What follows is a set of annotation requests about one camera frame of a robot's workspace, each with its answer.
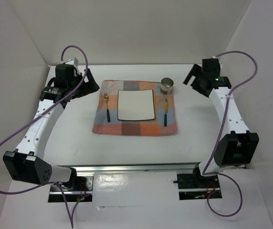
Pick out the gold fork green handle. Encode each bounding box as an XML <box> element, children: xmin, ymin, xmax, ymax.
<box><xmin>104</xmin><ymin>94</ymin><xmax>111</xmax><ymax>123</ymax></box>

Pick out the metal cup brown band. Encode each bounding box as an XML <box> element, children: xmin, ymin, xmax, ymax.
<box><xmin>160</xmin><ymin>77</ymin><xmax>174</xmax><ymax>94</ymax></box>

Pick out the gold knife green handle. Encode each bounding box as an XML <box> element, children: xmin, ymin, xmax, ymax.
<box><xmin>163</xmin><ymin>98</ymin><xmax>169</xmax><ymax>127</ymax></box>

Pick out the checkered orange blue cloth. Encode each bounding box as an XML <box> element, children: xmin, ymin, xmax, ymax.
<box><xmin>92</xmin><ymin>80</ymin><xmax>178</xmax><ymax>136</ymax></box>

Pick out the square white plate black rim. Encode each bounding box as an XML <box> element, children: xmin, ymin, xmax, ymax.
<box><xmin>117</xmin><ymin>89</ymin><xmax>155</xmax><ymax>121</ymax></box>

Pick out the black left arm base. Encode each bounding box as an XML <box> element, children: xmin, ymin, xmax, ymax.
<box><xmin>48</xmin><ymin>175</ymin><xmax>94</xmax><ymax>203</ymax></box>

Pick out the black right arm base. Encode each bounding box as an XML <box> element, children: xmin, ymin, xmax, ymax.
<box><xmin>173</xmin><ymin>173</ymin><xmax>220</xmax><ymax>189</ymax></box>

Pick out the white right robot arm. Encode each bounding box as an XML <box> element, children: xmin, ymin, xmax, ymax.
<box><xmin>184</xmin><ymin>58</ymin><xmax>259</xmax><ymax>187</ymax></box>

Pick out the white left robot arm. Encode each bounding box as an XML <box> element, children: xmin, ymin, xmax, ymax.
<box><xmin>16</xmin><ymin>65</ymin><xmax>210</xmax><ymax>166</ymax></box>

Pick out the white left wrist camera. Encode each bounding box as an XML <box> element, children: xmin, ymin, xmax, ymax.
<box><xmin>65</xmin><ymin>57</ymin><xmax>80</xmax><ymax>74</ymax></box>

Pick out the aluminium front rail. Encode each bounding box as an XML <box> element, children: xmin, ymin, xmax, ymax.
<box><xmin>64</xmin><ymin>163</ymin><xmax>199</xmax><ymax>174</ymax></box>

